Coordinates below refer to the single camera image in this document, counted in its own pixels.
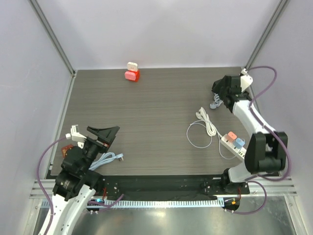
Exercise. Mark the white slotted cable duct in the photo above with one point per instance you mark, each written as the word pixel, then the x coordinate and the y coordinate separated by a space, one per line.
pixel 151 204

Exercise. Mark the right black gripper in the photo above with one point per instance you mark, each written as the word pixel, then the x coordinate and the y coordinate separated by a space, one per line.
pixel 225 88

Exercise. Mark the cream white plug adapter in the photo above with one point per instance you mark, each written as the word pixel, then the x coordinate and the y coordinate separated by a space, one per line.
pixel 131 66

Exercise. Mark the pink plug adapter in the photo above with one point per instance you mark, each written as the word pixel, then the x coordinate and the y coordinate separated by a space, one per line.
pixel 231 137

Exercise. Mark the blue usb charger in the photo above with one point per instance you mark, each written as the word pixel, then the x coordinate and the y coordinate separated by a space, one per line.
pixel 239 143

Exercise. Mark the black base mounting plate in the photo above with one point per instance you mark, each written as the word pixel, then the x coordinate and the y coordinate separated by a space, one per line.
pixel 170 187

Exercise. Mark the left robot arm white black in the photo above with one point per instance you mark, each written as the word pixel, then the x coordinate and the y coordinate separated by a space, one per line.
pixel 77 183

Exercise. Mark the red brown cube adapter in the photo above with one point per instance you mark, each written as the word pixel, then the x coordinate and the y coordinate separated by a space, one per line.
pixel 65 149

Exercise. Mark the aluminium front rail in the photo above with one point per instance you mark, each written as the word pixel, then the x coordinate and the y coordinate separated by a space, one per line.
pixel 258 186

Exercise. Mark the aluminium frame post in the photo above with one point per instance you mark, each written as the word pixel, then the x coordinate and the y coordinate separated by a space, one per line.
pixel 280 8
pixel 52 36

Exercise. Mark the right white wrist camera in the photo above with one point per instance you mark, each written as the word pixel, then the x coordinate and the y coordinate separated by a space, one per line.
pixel 245 80

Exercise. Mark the right aluminium frame post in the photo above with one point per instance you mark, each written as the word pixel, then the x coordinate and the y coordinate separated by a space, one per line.
pixel 280 8

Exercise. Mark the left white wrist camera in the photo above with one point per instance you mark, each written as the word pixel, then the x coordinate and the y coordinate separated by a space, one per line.
pixel 75 135

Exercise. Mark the red pink cube socket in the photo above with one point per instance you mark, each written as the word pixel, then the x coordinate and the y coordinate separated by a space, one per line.
pixel 132 75

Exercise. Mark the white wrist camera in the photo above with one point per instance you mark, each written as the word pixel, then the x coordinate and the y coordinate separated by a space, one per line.
pixel 75 135
pixel 245 80

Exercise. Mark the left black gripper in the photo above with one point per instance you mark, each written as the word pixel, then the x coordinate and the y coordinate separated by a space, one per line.
pixel 107 135

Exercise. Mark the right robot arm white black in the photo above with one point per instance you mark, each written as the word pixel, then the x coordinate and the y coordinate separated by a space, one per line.
pixel 266 151

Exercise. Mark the left aluminium frame post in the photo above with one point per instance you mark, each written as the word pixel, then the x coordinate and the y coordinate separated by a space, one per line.
pixel 52 36

